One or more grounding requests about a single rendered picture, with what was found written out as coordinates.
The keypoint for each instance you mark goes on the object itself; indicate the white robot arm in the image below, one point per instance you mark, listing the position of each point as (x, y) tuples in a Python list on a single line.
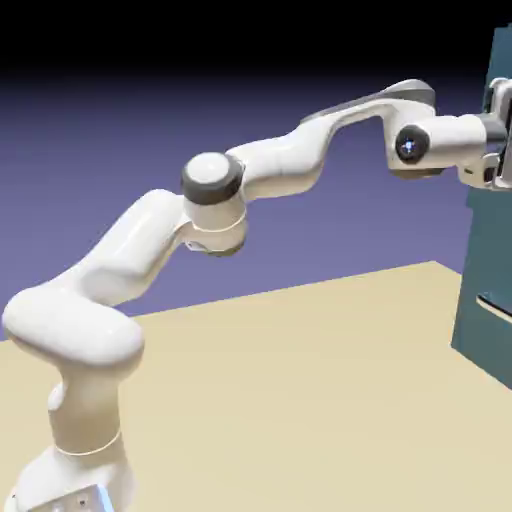
[(120, 256)]

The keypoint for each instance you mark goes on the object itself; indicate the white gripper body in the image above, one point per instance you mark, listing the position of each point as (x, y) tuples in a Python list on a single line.
[(504, 100)]

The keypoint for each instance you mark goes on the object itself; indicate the teal drawer front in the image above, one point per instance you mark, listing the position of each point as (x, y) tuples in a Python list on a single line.
[(500, 52), (480, 264)]

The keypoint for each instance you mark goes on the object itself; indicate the teal cabinet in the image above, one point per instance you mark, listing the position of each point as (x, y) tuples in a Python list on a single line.
[(486, 248)]

